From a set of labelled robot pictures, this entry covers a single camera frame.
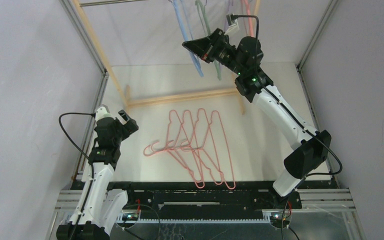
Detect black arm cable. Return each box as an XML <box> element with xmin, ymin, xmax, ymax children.
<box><xmin>58</xmin><ymin>111</ymin><xmax>97</xmax><ymax>240</ymax></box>
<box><xmin>226</xmin><ymin>13</ymin><xmax>343</xmax><ymax>240</ymax></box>

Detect pink hanger on rod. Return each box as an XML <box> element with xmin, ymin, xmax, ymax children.
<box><xmin>240</xmin><ymin>0</ymin><xmax>256</xmax><ymax>37</ymax></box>

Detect green plastic hanger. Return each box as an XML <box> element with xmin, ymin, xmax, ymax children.
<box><xmin>195</xmin><ymin>0</ymin><xmax>222</xmax><ymax>81</ymax></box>

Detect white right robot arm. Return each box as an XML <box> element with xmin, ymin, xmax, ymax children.
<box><xmin>182</xmin><ymin>28</ymin><xmax>332</xmax><ymax>208</ymax></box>

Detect blue plastic hanger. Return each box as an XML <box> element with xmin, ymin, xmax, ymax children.
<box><xmin>168</xmin><ymin>0</ymin><xmax>204</xmax><ymax>78</ymax></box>

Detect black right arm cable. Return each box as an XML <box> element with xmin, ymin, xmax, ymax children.
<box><xmin>226</xmin><ymin>13</ymin><xmax>343</xmax><ymax>240</ymax></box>

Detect wooden hanger rack frame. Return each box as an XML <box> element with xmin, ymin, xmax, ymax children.
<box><xmin>71</xmin><ymin>0</ymin><xmax>248</xmax><ymax>114</ymax></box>

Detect metal hanging rod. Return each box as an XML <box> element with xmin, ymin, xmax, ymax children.
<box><xmin>78</xmin><ymin>0</ymin><xmax>144</xmax><ymax>8</ymax></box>

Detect purple plastic hanger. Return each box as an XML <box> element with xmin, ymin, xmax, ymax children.
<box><xmin>223</xmin><ymin>0</ymin><xmax>234</xmax><ymax>32</ymax></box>

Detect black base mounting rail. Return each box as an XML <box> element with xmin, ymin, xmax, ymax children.
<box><xmin>107</xmin><ymin>180</ymin><xmax>338</xmax><ymax>221</ymax></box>

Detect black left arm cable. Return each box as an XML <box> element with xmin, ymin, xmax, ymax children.
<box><xmin>58</xmin><ymin>111</ymin><xmax>97</xmax><ymax>240</ymax></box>

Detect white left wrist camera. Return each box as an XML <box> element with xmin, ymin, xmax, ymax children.
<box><xmin>94</xmin><ymin>104</ymin><xmax>113</xmax><ymax>122</ymax></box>

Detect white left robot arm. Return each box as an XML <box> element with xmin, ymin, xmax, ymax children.
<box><xmin>56</xmin><ymin>105</ymin><xmax>139</xmax><ymax>240</ymax></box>

